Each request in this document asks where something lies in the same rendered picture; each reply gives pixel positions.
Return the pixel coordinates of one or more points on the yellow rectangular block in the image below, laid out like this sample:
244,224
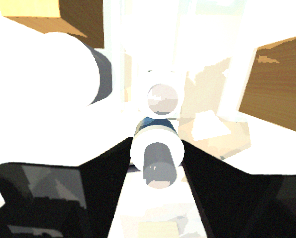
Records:
270,93

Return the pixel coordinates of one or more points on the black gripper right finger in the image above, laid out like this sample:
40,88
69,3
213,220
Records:
229,200

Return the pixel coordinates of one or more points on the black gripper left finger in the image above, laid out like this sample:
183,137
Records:
93,187

